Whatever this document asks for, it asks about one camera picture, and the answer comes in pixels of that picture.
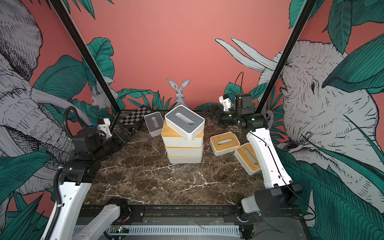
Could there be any left black frame post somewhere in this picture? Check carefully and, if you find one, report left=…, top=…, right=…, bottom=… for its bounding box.
left=50, top=0, right=121, bottom=115

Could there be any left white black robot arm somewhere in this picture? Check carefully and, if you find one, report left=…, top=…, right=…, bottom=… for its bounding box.
left=42, top=107, right=139, bottom=240

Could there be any large bamboo lid tissue box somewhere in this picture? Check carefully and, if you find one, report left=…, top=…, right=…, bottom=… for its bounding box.
left=165, top=147, right=204, bottom=157

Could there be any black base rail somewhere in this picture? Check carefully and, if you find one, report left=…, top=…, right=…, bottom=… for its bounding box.
left=77, top=204, right=302, bottom=224

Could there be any black white chessboard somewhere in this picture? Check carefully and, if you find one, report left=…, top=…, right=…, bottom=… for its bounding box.
left=119, top=105, right=153, bottom=126

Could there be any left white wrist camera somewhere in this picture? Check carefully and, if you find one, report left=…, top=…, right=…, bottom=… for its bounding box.
left=96, top=118, right=112, bottom=140

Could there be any green circuit board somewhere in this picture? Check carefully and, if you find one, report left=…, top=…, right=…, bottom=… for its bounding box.
left=111, top=226, right=130, bottom=234

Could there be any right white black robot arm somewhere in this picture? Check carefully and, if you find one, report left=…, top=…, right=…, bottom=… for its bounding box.
left=207, top=105, right=303, bottom=215

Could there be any black frame post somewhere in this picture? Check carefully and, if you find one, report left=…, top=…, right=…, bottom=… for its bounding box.
left=50, top=0, right=121, bottom=115
left=256, top=0, right=317, bottom=114

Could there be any right black frame post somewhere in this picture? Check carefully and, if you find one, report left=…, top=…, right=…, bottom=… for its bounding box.
left=256, top=0, right=317, bottom=114

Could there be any small bamboo lid tissue box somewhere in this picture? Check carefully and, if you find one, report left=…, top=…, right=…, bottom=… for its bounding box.
left=210, top=132, right=241, bottom=156

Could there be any edge bamboo tissue box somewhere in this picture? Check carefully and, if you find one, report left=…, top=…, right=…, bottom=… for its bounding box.
left=234, top=143, right=261, bottom=176

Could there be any grey lid tissue box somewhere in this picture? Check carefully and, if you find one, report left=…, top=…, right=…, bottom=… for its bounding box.
left=144, top=112, right=164, bottom=137
left=165, top=105, right=205, bottom=141

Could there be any yellow lid tissue box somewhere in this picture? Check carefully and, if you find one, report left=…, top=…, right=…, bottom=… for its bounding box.
left=168, top=156, right=203, bottom=164

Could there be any white slotted cable duct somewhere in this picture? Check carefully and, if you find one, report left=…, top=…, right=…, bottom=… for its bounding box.
left=73, top=224, right=241, bottom=237

